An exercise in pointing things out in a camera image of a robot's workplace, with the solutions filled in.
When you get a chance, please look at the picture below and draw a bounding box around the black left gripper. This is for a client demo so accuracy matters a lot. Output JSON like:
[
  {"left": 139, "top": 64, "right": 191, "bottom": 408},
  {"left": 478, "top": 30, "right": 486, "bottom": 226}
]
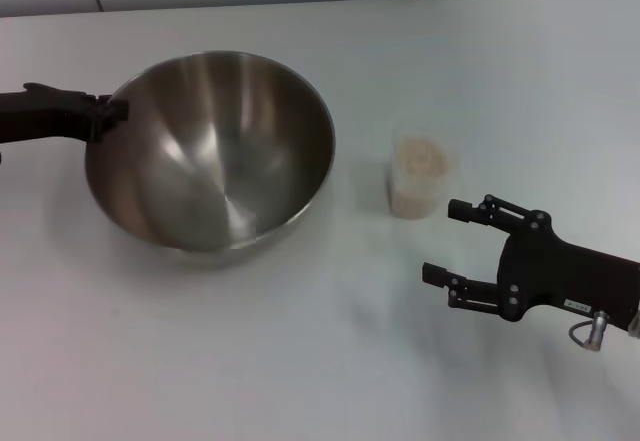
[{"left": 0, "top": 83, "right": 130, "bottom": 147}]

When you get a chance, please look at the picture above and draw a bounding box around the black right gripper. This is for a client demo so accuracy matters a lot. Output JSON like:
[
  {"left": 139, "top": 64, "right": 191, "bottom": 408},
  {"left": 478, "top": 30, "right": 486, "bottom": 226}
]
[{"left": 421, "top": 193, "right": 640, "bottom": 333}]

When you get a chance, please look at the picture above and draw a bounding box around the clear plastic cup of rice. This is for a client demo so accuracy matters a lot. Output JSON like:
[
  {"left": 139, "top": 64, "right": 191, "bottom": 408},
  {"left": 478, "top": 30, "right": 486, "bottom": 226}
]
[{"left": 384, "top": 134, "right": 459, "bottom": 220}]

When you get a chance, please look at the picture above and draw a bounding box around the large stainless steel mixing bowl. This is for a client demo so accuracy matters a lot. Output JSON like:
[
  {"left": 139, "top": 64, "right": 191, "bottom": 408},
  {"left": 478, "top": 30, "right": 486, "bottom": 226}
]
[{"left": 83, "top": 49, "right": 336, "bottom": 269}]

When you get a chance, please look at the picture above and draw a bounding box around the right gripper metal cable connector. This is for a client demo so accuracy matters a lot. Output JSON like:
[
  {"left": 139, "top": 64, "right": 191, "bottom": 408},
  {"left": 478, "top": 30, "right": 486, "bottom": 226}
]
[{"left": 568, "top": 310, "right": 612, "bottom": 351}]

